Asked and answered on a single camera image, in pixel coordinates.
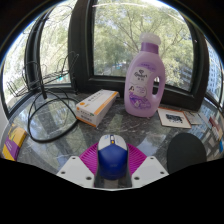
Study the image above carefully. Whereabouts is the black cable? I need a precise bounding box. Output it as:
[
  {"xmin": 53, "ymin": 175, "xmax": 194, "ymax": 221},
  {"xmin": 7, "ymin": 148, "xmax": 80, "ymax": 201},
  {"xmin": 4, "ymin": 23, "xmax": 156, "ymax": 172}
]
[{"xmin": 27, "ymin": 59, "xmax": 81, "ymax": 144}]

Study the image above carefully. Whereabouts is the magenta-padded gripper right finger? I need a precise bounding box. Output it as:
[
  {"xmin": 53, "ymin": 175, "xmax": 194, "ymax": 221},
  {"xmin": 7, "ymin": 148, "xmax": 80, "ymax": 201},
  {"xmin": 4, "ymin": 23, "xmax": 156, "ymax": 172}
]
[{"xmin": 126, "ymin": 143, "xmax": 170, "ymax": 189}]

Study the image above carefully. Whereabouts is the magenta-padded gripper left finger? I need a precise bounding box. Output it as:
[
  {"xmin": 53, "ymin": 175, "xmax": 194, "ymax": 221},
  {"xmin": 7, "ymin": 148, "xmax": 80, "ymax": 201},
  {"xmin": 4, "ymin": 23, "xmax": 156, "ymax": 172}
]
[{"xmin": 56, "ymin": 143, "xmax": 101, "ymax": 189}]

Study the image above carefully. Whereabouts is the black round mouse pad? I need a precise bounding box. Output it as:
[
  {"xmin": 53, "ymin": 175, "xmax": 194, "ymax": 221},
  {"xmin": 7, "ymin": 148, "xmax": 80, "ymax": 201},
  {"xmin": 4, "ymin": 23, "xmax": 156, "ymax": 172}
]
[{"xmin": 166, "ymin": 132, "xmax": 208, "ymax": 175}]

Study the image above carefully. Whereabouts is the purple detergent bottle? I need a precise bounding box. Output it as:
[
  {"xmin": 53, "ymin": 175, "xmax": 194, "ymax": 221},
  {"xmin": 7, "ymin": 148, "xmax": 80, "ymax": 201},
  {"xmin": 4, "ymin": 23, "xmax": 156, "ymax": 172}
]
[{"xmin": 123, "ymin": 32, "xmax": 167, "ymax": 119}]

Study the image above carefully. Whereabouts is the small white and blue box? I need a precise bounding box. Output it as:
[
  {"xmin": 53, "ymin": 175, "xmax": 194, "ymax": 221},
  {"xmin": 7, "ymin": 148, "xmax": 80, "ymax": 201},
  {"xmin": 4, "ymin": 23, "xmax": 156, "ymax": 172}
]
[{"xmin": 213, "ymin": 124, "xmax": 224, "ymax": 141}]

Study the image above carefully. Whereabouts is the pale printed leaflet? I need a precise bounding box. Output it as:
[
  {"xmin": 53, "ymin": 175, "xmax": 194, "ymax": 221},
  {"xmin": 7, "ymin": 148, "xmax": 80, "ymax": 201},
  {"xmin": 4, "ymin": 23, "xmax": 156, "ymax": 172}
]
[{"xmin": 183, "ymin": 110, "xmax": 205, "ymax": 126}]

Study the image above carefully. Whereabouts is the white and orange carton box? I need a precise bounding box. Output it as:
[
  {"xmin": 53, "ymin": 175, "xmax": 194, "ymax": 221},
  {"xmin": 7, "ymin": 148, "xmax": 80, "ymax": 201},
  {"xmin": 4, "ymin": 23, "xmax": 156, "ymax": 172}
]
[{"xmin": 75, "ymin": 89, "xmax": 120, "ymax": 128}]

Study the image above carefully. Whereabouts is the black wire rack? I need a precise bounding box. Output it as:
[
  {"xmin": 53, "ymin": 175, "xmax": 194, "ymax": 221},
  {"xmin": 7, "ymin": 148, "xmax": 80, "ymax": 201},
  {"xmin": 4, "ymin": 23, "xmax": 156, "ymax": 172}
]
[{"xmin": 5, "ymin": 51, "xmax": 81, "ymax": 98}]

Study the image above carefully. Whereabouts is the black window frame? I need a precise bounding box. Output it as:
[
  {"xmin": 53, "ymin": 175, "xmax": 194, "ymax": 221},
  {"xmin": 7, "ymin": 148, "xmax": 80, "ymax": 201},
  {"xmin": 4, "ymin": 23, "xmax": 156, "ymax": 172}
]
[{"xmin": 0, "ymin": 0, "xmax": 224, "ymax": 111}]

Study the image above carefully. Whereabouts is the brown-bordered white card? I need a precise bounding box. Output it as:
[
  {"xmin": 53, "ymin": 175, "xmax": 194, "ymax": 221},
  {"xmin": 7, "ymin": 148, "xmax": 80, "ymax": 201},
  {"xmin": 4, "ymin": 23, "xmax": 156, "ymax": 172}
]
[{"xmin": 157, "ymin": 106, "xmax": 193, "ymax": 130}]

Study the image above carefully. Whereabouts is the blue and white computer mouse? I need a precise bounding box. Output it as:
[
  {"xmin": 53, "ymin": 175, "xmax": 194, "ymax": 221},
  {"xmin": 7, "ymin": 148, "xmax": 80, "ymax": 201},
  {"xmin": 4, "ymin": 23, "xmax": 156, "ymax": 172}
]
[{"xmin": 96, "ymin": 133, "xmax": 130, "ymax": 181}]

